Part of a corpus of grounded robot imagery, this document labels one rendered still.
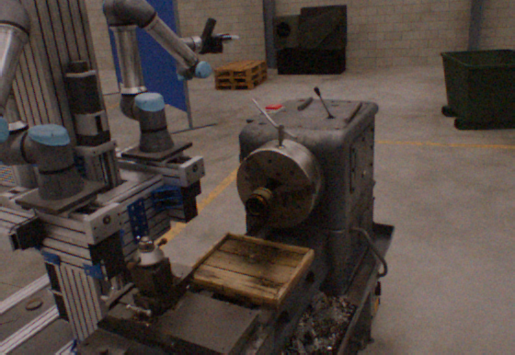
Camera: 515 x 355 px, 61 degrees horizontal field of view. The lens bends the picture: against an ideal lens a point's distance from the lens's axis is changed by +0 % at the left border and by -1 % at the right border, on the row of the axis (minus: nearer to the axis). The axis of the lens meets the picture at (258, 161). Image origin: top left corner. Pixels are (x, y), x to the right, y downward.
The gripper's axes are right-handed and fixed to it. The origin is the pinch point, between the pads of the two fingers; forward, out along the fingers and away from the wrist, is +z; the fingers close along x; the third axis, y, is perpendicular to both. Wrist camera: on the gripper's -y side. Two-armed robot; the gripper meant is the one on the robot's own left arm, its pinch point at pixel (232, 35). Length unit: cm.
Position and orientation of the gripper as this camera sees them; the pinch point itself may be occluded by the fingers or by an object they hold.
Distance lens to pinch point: 230.1
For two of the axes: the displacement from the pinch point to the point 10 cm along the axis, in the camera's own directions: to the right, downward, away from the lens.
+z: 7.6, -2.7, 5.9
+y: -0.2, 9.0, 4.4
